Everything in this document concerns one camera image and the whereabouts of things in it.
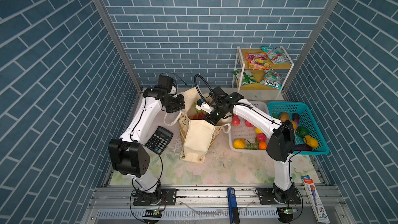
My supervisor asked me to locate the yellow corn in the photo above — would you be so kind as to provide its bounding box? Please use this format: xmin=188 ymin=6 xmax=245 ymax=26
xmin=303 ymin=135 xmax=319 ymax=148

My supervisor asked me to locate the red apple left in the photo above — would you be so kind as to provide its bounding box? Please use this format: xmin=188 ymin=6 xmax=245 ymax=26
xmin=231 ymin=116 xmax=241 ymax=127

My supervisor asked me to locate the green grapes bunch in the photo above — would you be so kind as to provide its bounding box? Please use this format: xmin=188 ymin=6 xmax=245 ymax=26
xmin=245 ymin=142 xmax=259 ymax=150

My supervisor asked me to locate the yellow lemon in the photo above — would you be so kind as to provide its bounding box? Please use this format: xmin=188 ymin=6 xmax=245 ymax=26
xmin=233 ymin=139 xmax=246 ymax=149

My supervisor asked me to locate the black calculator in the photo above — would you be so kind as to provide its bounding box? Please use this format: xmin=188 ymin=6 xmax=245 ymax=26
xmin=145 ymin=126 xmax=174 ymax=155

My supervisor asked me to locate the brown potato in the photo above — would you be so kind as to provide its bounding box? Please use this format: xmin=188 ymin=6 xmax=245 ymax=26
xmin=279 ymin=112 xmax=290 ymax=122

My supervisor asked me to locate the teal candy bag upper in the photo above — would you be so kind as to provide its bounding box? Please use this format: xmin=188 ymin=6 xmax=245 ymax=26
xmin=261 ymin=46 xmax=289 ymax=64

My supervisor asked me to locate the teal Fox's candy bag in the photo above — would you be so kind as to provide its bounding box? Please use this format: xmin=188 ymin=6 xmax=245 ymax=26
xmin=260 ymin=70 xmax=283 ymax=90

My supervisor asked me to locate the pink peach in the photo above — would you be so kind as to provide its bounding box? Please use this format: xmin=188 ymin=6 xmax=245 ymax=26
xmin=256 ymin=133 xmax=267 ymax=142

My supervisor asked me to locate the teal plastic basket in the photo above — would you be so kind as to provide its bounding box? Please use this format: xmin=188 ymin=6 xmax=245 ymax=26
xmin=267 ymin=101 xmax=330 ymax=156

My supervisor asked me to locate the dark long eggplant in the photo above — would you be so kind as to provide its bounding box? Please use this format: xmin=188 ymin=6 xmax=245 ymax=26
xmin=294 ymin=144 xmax=313 ymax=151

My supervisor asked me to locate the green bell pepper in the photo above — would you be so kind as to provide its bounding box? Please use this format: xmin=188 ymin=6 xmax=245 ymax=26
xmin=296 ymin=126 xmax=310 ymax=139

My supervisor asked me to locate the blue black handheld device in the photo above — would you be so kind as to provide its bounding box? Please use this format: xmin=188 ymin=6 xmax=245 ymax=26
xmin=227 ymin=187 xmax=240 ymax=224

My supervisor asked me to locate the purple eggplant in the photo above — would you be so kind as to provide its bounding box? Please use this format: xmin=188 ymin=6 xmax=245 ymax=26
xmin=292 ymin=113 xmax=300 ymax=128

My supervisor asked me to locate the orange in white basket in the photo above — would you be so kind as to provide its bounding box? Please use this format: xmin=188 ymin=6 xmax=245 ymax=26
xmin=258 ymin=142 xmax=267 ymax=150

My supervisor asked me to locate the cream floral tote bag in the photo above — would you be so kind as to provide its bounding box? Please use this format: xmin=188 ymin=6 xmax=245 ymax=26
xmin=163 ymin=88 xmax=232 ymax=163

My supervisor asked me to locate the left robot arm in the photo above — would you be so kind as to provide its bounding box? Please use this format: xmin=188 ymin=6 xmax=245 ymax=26
xmin=108 ymin=74 xmax=185 ymax=204

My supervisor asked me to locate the floral table mat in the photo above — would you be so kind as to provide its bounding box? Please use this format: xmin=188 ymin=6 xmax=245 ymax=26
xmin=110 ymin=111 xmax=321 ymax=186

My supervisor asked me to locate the pink snack bag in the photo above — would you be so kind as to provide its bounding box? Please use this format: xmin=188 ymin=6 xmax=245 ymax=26
xmin=245 ymin=52 xmax=271 ymax=70

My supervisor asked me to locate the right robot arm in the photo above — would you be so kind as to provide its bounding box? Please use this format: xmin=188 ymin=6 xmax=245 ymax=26
xmin=194 ymin=74 xmax=295 ymax=204

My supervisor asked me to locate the green snack bag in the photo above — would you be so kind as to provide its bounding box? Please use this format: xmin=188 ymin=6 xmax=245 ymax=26
xmin=233 ymin=70 xmax=258 ymax=86

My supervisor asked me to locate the pink dragon fruit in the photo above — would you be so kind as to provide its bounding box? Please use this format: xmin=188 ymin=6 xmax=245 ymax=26
xmin=192 ymin=111 xmax=206 ymax=120

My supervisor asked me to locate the white wooden shelf rack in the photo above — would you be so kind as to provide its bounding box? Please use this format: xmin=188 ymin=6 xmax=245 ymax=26
xmin=232 ymin=46 xmax=295 ymax=100

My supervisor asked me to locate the white plastic basket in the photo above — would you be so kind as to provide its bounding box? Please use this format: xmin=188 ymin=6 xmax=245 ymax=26
xmin=229 ymin=99 xmax=282 ymax=154

